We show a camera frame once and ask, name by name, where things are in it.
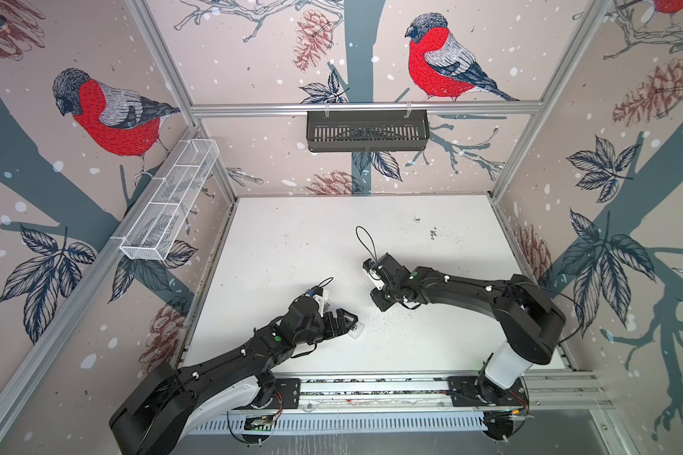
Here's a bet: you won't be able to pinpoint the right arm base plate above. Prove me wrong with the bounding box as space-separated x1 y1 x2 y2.
447 377 529 408

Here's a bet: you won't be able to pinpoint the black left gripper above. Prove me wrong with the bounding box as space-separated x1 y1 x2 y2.
293 307 359 346

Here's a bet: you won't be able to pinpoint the aluminium mounting rail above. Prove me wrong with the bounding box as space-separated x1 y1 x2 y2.
275 370 614 413

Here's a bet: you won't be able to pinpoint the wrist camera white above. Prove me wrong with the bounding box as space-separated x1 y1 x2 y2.
367 268 385 290
305 286 329 315

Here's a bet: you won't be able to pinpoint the right camera black cable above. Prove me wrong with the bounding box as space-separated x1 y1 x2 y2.
355 226 379 263

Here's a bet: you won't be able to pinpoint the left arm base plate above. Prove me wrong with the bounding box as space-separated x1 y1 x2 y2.
250 378 301 411

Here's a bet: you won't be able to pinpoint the horizontal aluminium frame bar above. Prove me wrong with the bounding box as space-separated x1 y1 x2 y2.
191 100 544 119

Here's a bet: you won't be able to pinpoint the white mesh wire tray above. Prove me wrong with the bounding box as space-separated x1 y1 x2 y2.
120 138 219 261

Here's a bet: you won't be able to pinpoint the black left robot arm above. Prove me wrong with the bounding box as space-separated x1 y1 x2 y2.
109 295 359 454

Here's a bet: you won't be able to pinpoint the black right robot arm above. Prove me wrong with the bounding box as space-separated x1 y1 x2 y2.
362 254 567 403

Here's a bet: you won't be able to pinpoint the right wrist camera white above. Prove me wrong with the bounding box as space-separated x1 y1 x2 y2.
367 268 385 290

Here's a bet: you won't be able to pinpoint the black hanging wire basket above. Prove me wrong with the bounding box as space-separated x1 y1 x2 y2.
307 110 430 153

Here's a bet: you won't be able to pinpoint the white remote control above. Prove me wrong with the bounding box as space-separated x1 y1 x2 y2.
347 322 364 339

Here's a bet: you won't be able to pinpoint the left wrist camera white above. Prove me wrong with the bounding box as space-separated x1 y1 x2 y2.
305 286 329 315

